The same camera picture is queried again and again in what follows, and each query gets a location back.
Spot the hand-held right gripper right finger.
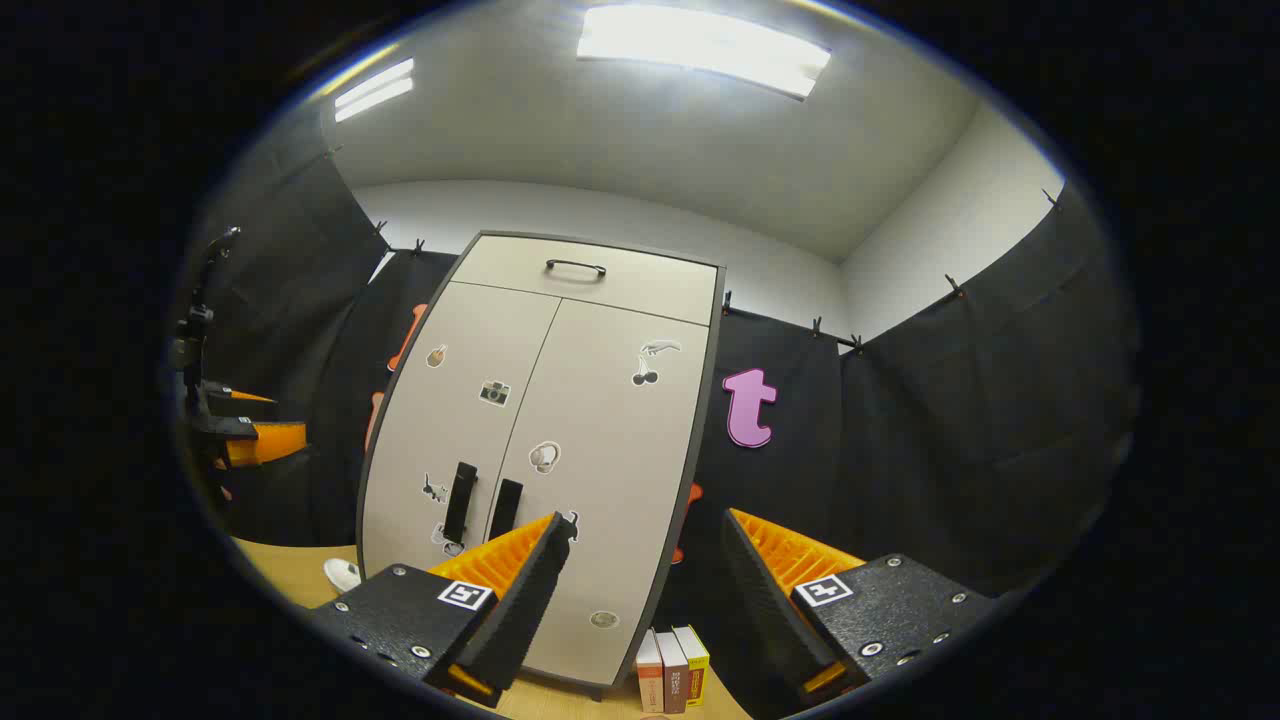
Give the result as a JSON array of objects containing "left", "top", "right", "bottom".
[{"left": 720, "top": 508, "right": 1001, "bottom": 719}]

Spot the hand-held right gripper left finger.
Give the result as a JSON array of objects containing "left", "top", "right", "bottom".
[{"left": 305, "top": 512, "right": 579, "bottom": 709}]

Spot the cabinet door with headphone sticker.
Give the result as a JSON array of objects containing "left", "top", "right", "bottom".
[{"left": 487, "top": 297, "right": 713, "bottom": 686}]

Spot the beige double-door shoe cabinet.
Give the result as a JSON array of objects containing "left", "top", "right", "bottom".
[{"left": 355, "top": 230, "right": 728, "bottom": 701}]

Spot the cabinet door with camera sticker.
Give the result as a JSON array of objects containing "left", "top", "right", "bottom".
[{"left": 360, "top": 280, "right": 563, "bottom": 586}]

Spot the beige cabinet drawer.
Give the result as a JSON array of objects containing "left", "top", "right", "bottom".
[{"left": 448, "top": 233, "right": 721, "bottom": 326}]

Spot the narrow double-strip ceiling light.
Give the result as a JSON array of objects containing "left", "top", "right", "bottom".
[{"left": 333, "top": 57, "right": 416, "bottom": 124}]

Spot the yellow small box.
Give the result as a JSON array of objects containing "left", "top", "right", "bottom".
[{"left": 673, "top": 625, "right": 711, "bottom": 708}]

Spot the black backdrop cloth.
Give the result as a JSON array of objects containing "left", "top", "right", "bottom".
[{"left": 175, "top": 100, "right": 1141, "bottom": 701}]

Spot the large ceiling light panel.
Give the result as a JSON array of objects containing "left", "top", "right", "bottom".
[{"left": 577, "top": 5, "right": 832, "bottom": 101}]

